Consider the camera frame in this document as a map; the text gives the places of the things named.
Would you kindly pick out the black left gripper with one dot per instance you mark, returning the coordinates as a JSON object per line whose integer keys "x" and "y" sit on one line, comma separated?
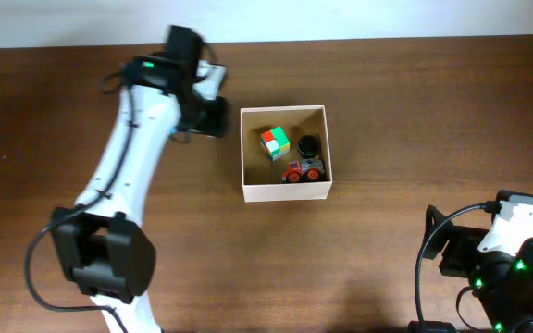
{"x": 217, "y": 125}

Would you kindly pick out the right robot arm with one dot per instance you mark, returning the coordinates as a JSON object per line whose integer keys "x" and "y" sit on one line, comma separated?
{"x": 506, "y": 291}

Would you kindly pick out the black round cap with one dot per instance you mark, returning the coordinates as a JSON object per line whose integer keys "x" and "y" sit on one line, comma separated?
{"x": 309, "y": 146}

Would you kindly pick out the colourful puzzle cube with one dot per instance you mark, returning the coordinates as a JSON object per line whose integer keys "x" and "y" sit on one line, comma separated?
{"x": 275, "y": 143}

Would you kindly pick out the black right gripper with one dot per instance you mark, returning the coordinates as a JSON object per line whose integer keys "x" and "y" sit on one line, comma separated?
{"x": 454, "y": 250}

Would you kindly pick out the pink cardboard box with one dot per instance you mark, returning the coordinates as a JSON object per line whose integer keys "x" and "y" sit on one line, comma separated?
{"x": 262, "y": 178}

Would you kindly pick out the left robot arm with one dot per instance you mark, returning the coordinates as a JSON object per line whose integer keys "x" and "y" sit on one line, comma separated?
{"x": 99, "y": 242}

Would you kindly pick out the red grey toy truck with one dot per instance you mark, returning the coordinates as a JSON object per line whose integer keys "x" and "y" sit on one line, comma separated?
{"x": 304, "y": 170}

